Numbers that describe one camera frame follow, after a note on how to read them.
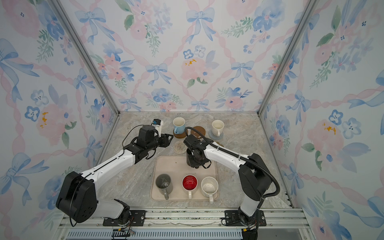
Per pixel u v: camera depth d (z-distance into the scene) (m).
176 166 0.90
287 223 0.76
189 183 0.84
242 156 0.49
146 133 0.63
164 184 0.82
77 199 0.41
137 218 0.74
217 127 0.98
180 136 1.04
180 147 1.00
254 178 0.45
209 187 0.83
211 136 1.07
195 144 0.68
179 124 1.01
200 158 0.63
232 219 0.73
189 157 0.77
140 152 0.61
